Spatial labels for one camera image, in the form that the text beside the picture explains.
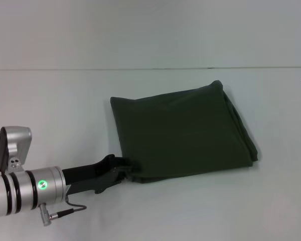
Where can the dark green shirt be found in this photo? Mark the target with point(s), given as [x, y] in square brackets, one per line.
[183, 133]

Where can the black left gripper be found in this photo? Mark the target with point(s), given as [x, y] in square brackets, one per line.
[90, 175]

